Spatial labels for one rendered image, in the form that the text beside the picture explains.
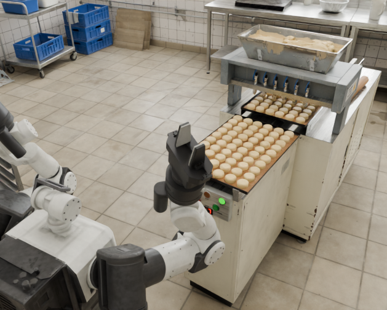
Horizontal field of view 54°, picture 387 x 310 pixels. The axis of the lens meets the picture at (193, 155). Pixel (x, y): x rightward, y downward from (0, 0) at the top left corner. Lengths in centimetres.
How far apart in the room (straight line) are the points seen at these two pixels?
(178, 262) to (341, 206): 225
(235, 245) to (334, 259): 97
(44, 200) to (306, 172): 169
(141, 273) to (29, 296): 24
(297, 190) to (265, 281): 59
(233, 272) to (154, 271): 114
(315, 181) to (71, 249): 168
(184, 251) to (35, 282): 37
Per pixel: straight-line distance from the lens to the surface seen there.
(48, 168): 136
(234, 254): 198
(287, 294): 247
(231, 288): 218
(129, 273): 92
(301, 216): 257
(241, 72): 236
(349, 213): 311
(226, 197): 172
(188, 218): 88
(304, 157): 232
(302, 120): 223
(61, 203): 96
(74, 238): 103
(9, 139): 119
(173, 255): 102
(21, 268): 100
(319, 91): 221
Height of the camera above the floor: 194
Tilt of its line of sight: 34 degrees down
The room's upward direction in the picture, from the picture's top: straight up
